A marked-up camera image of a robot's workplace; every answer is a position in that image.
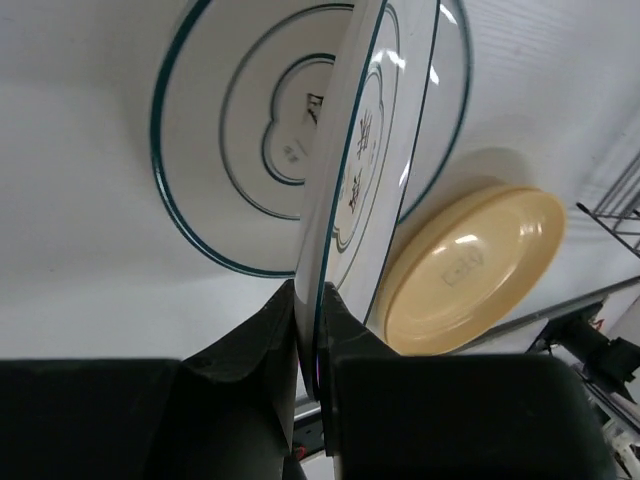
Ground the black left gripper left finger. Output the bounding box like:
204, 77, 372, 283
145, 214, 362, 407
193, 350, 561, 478
1, 282, 297, 479

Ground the grey wire dish rack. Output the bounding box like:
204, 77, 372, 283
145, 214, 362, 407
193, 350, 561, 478
576, 152, 639, 258

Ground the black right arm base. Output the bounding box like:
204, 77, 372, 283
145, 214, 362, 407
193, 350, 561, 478
528, 300, 639, 404

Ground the white patterned plate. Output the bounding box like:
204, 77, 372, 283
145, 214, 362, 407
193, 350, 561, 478
294, 1, 440, 399
149, 0, 474, 279

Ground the yellow plate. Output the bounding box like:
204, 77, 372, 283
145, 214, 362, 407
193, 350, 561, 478
376, 185, 567, 355

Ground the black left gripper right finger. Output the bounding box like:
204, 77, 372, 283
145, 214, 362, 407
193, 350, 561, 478
319, 285, 608, 479

